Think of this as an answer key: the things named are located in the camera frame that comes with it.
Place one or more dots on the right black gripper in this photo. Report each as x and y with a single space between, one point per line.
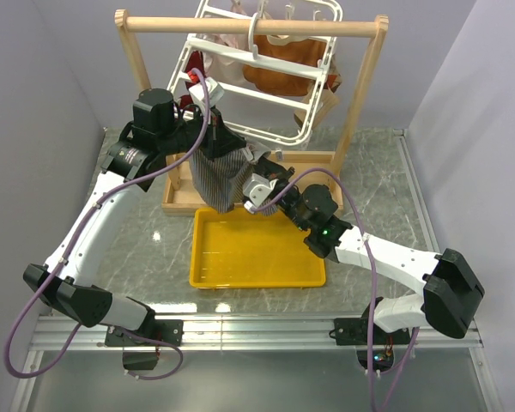
266 167

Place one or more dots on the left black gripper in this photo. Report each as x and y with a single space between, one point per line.
221 140

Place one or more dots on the grey striped underwear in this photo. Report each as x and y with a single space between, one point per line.
219 182

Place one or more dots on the white plastic clip hanger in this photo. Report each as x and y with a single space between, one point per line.
206 51

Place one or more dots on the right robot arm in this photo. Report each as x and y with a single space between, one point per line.
446 291

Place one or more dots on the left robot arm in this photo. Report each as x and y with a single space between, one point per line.
154 142

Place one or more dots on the orange underwear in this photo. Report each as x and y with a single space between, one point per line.
284 50

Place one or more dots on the wooden hanging rack stand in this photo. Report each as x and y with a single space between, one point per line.
376 31

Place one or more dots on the yellow plastic tray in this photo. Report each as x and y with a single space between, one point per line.
239 250

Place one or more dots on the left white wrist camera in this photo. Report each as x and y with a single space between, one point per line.
207 93

